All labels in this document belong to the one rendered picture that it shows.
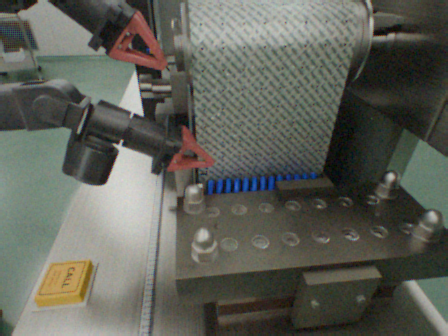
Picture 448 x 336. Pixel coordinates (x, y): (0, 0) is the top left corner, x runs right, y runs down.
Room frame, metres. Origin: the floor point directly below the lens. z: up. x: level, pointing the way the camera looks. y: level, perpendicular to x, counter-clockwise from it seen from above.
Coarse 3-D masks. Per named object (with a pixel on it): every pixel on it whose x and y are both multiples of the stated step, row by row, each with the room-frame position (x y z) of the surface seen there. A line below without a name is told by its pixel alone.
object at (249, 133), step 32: (224, 96) 0.42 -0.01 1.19; (256, 96) 0.42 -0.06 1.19; (288, 96) 0.43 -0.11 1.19; (320, 96) 0.44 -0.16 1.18; (224, 128) 0.42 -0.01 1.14; (256, 128) 0.42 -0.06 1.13; (288, 128) 0.43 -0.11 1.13; (320, 128) 0.44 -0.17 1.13; (224, 160) 0.42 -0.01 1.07; (256, 160) 0.42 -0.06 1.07; (288, 160) 0.43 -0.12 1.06; (320, 160) 0.44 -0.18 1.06
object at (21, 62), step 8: (0, 16) 4.08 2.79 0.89; (8, 16) 4.08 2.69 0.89; (16, 16) 4.10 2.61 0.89; (24, 32) 4.13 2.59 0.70; (16, 48) 4.64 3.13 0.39; (8, 56) 4.35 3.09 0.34; (16, 56) 4.39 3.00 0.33; (24, 56) 4.64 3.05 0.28; (32, 56) 4.12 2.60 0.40; (0, 64) 4.23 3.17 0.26; (8, 64) 4.23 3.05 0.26; (16, 64) 4.23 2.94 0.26; (24, 64) 4.24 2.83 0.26; (32, 64) 4.24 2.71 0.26; (0, 72) 3.89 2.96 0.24
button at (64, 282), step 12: (60, 264) 0.31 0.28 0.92; (72, 264) 0.31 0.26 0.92; (84, 264) 0.31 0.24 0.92; (48, 276) 0.29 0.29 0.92; (60, 276) 0.29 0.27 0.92; (72, 276) 0.29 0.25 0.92; (84, 276) 0.29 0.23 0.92; (48, 288) 0.27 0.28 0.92; (60, 288) 0.27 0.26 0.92; (72, 288) 0.27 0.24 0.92; (84, 288) 0.28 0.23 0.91; (36, 300) 0.25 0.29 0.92; (48, 300) 0.25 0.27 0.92; (60, 300) 0.25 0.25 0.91; (72, 300) 0.26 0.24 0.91
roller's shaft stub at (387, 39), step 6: (378, 30) 0.51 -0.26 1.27; (384, 30) 0.51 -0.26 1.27; (390, 30) 0.50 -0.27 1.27; (372, 36) 0.50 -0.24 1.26; (378, 36) 0.50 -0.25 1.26; (384, 36) 0.50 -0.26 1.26; (390, 36) 0.49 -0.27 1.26; (372, 42) 0.49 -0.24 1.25; (378, 42) 0.49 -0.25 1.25; (384, 42) 0.49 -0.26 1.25; (390, 42) 0.49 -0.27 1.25; (372, 48) 0.50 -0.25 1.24; (378, 48) 0.50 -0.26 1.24; (384, 48) 0.49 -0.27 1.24; (390, 48) 0.49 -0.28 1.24; (378, 54) 0.50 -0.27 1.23
